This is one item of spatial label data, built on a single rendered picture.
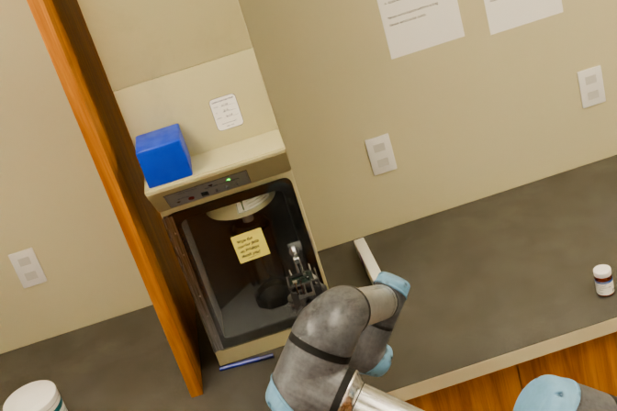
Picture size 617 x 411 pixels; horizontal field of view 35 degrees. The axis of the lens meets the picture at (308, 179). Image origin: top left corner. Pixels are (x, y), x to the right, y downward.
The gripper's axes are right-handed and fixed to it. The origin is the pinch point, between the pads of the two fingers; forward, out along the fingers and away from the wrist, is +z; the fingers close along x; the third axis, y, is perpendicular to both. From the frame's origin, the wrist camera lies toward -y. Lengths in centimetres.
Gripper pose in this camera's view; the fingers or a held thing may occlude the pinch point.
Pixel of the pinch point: (302, 278)
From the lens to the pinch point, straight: 236.2
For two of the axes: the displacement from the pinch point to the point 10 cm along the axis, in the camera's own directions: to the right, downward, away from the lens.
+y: -2.7, -8.6, -4.4
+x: -9.5, 3.1, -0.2
